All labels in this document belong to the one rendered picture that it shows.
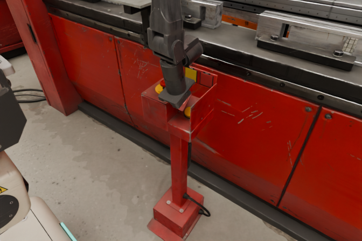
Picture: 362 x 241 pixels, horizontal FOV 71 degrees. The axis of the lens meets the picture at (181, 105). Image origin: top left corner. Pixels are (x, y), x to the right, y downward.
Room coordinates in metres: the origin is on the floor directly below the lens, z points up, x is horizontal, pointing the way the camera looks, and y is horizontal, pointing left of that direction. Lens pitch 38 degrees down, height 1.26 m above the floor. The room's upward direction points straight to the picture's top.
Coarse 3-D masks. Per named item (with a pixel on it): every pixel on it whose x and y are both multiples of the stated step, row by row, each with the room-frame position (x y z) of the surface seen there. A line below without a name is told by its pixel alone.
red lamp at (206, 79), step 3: (201, 75) 0.73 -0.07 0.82; (204, 75) 0.72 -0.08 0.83; (207, 75) 0.72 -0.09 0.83; (210, 75) 0.71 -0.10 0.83; (201, 78) 0.73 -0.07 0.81; (204, 78) 0.72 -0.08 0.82; (207, 78) 0.72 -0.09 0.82; (210, 78) 0.71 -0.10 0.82; (201, 81) 0.73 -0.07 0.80; (204, 81) 0.72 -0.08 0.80; (207, 81) 0.72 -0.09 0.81; (210, 81) 0.71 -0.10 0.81; (204, 84) 0.72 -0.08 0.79; (207, 84) 0.72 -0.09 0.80; (210, 84) 0.71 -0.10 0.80
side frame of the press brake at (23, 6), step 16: (16, 0) 1.53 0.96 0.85; (32, 0) 1.52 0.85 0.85; (16, 16) 1.58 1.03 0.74; (32, 16) 1.49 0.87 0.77; (32, 32) 1.51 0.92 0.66; (48, 32) 1.54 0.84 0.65; (32, 48) 1.55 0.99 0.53; (48, 48) 1.51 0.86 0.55; (32, 64) 1.62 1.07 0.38; (48, 64) 1.49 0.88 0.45; (48, 80) 1.52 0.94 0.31; (64, 80) 1.54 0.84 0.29; (48, 96) 1.59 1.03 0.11; (64, 96) 1.51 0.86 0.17; (64, 112) 1.49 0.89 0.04
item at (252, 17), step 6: (222, 12) 2.82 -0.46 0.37; (228, 12) 2.77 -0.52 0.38; (234, 12) 2.73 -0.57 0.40; (240, 12) 2.68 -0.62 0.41; (246, 12) 2.63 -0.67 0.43; (240, 18) 2.67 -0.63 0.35; (246, 18) 2.62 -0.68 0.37; (252, 18) 2.58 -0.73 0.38; (258, 18) 2.54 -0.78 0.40; (288, 30) 2.32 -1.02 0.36
